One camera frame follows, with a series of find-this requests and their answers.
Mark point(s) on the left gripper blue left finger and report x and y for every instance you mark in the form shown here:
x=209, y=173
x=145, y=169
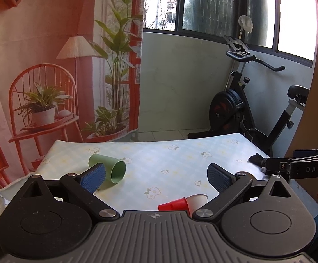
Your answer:
x=78, y=189

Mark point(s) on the green plastic cup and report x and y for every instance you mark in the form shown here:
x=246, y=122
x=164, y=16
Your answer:
x=115, y=169

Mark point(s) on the black glove with strap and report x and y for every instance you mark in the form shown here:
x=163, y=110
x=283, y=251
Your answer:
x=256, y=159

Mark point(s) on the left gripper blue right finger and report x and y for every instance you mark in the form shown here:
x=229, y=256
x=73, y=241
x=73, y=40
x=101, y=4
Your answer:
x=231, y=189

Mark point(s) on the red plastic cup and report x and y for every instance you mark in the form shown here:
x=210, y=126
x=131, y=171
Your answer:
x=176, y=205

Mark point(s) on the black exercise bike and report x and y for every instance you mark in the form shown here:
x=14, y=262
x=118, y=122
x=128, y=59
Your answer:
x=253, y=103

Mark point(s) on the red printed backdrop curtain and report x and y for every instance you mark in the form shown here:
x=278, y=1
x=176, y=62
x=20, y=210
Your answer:
x=69, y=69

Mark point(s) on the floral checked tablecloth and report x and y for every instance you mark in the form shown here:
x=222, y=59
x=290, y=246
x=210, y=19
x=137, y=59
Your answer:
x=156, y=172

